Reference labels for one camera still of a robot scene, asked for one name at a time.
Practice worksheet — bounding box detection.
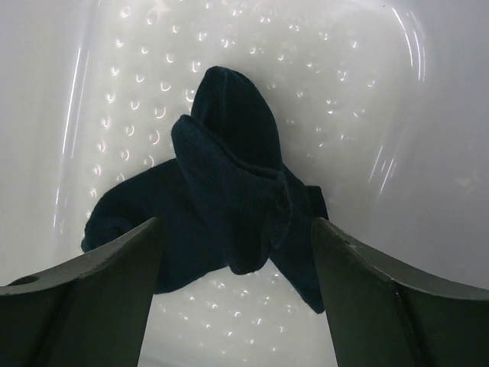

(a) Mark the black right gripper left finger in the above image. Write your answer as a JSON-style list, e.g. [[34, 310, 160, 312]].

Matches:
[[1, 219, 164, 366]]

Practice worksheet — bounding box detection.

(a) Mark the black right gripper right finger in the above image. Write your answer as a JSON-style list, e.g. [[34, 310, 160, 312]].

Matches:
[[312, 218, 488, 366]]

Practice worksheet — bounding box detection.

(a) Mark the dark navy sock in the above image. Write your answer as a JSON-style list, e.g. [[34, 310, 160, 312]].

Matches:
[[81, 159, 328, 313], [171, 67, 292, 274]]

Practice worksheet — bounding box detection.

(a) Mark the white plastic basket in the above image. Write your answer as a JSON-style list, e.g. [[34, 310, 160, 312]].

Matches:
[[0, 0, 489, 367]]

